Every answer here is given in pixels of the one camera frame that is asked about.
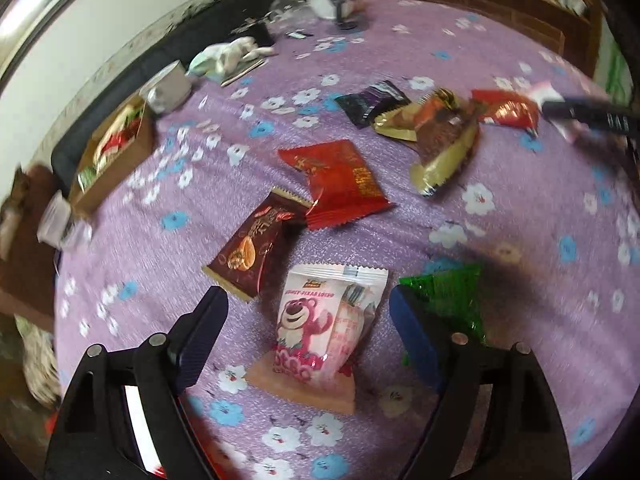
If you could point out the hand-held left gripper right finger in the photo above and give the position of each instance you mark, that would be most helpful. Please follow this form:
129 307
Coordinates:
412 335

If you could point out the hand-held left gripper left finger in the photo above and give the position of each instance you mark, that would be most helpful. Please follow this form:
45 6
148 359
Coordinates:
202 332

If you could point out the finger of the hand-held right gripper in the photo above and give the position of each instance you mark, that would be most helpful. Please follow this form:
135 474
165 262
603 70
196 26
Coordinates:
595 116

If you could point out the green snack packet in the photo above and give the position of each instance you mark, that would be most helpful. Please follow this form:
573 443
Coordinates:
452 300

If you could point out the pink white snack packet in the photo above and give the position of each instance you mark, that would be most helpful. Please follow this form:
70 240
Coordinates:
547 91

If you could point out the small red snack packet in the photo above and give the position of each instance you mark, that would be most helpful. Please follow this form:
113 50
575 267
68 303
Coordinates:
507 107

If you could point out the pink bear snack packet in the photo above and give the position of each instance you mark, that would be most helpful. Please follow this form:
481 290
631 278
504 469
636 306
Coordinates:
320 330

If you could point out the large gold brown snack packet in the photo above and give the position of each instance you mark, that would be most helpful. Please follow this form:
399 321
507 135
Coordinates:
442 145

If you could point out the large red snack packet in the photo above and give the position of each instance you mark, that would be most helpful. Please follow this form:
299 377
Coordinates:
340 180

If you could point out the cardboard box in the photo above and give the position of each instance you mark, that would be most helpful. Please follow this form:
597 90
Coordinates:
117 157

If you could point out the small gold snack packet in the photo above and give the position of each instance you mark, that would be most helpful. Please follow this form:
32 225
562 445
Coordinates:
395 124

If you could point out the black snack packet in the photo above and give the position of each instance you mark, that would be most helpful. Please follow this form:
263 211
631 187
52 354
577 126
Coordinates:
372 102

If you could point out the purple floral tablecloth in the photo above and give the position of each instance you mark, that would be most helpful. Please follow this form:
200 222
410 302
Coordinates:
500 285

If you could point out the clear plastic cup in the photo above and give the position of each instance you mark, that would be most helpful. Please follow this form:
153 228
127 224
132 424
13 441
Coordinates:
59 222

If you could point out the brown chair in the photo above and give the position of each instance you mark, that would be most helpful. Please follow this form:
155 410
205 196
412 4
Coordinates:
25 265

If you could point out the white crumpled cloth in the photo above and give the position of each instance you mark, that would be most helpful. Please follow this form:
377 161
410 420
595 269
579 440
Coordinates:
227 57

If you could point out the black sofa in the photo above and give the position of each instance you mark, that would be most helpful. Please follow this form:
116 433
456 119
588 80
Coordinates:
165 45

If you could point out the glass bowl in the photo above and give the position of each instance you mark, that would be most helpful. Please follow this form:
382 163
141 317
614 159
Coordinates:
287 6

